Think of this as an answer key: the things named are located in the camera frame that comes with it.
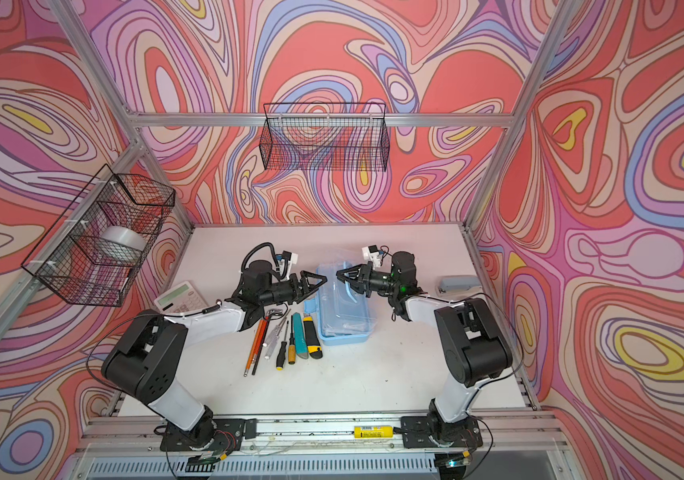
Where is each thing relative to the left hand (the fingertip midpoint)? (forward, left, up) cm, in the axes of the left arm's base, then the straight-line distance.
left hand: (325, 284), depth 83 cm
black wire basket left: (+1, +58, +14) cm, 59 cm away
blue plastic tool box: (-9, -6, -2) cm, 10 cm away
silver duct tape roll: (0, +48, +17) cm, 51 cm away
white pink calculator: (+3, +48, -14) cm, 50 cm away
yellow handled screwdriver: (-13, +10, -15) cm, 22 cm away
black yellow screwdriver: (-14, +13, -15) cm, 24 cm away
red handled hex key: (-8, +20, -16) cm, 27 cm away
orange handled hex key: (-12, +22, -16) cm, 29 cm away
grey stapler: (+8, -44, -13) cm, 46 cm away
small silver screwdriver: (-10, +16, -16) cm, 24 cm away
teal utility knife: (-10, +8, -17) cm, 21 cm away
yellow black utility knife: (-9, +5, -17) cm, 20 cm away
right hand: (0, -4, +1) cm, 4 cm away
